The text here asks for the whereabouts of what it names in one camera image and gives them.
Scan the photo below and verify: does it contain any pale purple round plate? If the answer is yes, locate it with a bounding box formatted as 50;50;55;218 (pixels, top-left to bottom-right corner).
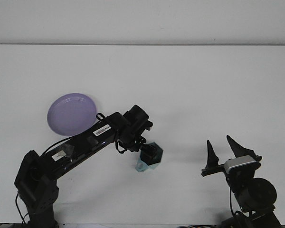
47;93;98;137

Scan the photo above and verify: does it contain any pale blue hexagonal cup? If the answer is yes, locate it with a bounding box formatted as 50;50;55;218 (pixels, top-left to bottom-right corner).
135;141;164;173

